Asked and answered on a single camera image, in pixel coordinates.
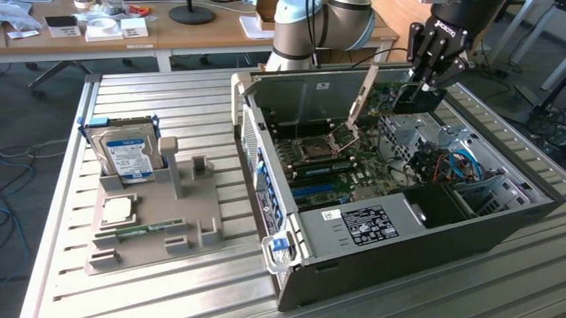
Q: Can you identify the blue floor cable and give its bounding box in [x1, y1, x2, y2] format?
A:
[0, 162, 35, 288]

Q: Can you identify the large white tape roll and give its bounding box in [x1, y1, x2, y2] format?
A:
[85, 18, 121, 36]

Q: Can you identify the brown cardboard box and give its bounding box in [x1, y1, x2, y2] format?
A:
[254, 0, 278, 24]

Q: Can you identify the silver CPU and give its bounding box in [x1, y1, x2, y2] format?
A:
[101, 197, 133, 223]

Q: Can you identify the white floor cable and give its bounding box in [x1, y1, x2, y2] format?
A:
[0, 138, 69, 159]

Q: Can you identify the grey printed parts rack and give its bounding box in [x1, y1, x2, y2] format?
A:
[82, 136, 226, 276]

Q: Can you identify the flat white box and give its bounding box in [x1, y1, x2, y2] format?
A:
[83, 30, 124, 42]

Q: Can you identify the blue expansion slot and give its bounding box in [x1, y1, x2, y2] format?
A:
[289, 183, 336, 197]

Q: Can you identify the white box black top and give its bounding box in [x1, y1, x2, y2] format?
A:
[42, 15, 82, 38]

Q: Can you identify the plain white box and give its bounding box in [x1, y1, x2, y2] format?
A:
[118, 17, 149, 39]

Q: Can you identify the black round lamp base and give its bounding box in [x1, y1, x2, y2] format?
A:
[168, 0, 216, 25]

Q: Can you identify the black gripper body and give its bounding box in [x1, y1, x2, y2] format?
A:
[431, 0, 507, 57]

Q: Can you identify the red and black wire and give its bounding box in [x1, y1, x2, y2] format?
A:
[431, 154, 455, 182]

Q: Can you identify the grey power supply unit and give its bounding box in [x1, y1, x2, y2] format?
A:
[296, 193, 428, 258]

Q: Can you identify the white paper stack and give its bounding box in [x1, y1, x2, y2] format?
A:
[238, 15, 276, 41]

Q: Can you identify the open grey PC case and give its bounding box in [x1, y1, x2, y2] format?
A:
[229, 59, 566, 312]

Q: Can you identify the white desk frame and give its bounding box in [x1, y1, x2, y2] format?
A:
[483, 0, 566, 92]

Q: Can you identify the green motherboard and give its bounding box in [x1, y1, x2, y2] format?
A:
[264, 109, 412, 213]

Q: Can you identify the blue wire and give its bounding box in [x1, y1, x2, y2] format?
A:
[447, 148, 483, 182]

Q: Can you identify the white case handle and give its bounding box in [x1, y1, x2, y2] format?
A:
[260, 231, 294, 275]

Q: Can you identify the light wooden desk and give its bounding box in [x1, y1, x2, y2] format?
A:
[0, 0, 161, 73]
[156, 0, 401, 72]

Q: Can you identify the silver perforated drive cage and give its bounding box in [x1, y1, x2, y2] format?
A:
[377, 112, 469, 160]

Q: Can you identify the clear plastic bag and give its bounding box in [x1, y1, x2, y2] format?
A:
[0, 1, 43, 31]

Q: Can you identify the black chair base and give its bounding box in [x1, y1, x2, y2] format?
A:
[25, 58, 136, 99]

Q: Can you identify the CPU socket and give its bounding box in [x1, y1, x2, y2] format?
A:
[298, 138, 334, 162]

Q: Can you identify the green graphics card black cooler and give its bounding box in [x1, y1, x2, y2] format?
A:
[346, 62, 447, 133]

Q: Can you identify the hard disk blue carrier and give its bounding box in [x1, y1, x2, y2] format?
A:
[77, 114, 166, 185]

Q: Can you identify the red and white card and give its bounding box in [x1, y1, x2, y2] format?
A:
[6, 29, 39, 40]

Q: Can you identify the silver disk bay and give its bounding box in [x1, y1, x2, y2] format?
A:
[449, 174, 533, 218]

